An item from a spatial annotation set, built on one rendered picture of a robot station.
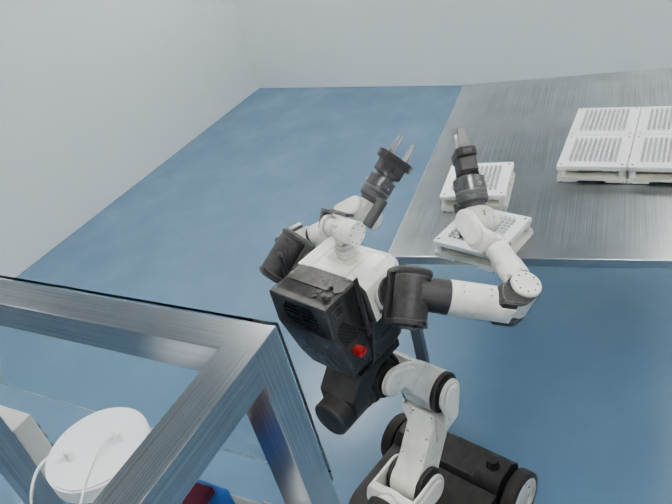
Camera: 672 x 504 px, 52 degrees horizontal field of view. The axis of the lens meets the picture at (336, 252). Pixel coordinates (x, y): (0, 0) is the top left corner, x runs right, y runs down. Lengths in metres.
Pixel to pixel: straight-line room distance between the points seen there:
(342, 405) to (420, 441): 0.54
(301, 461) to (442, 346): 2.35
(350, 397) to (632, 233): 1.10
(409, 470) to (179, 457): 1.69
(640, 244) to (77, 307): 1.79
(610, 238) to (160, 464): 1.88
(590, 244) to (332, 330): 1.04
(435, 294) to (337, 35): 4.91
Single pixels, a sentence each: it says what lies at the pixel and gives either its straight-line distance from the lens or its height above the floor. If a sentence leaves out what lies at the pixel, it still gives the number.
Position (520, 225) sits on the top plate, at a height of 0.96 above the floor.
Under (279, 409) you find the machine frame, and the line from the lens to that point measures 1.01.
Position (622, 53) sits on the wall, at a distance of 5.68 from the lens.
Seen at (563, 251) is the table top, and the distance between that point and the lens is 2.40.
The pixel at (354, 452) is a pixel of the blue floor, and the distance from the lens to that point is 3.04.
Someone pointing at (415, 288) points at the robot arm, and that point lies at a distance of 1.69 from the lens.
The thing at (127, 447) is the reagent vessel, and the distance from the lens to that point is 1.06.
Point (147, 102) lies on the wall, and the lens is 6.04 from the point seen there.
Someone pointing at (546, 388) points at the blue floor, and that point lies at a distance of 3.16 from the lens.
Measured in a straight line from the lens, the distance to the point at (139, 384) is 1.32.
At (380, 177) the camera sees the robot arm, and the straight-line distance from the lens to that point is 2.12.
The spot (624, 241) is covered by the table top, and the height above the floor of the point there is 0.89.
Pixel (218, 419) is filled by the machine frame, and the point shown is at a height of 1.70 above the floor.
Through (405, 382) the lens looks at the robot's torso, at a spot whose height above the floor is 0.82.
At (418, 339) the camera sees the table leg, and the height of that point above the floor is 0.47.
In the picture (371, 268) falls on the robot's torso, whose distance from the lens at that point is 1.77.
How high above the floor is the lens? 2.30
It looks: 33 degrees down
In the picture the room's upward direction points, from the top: 15 degrees counter-clockwise
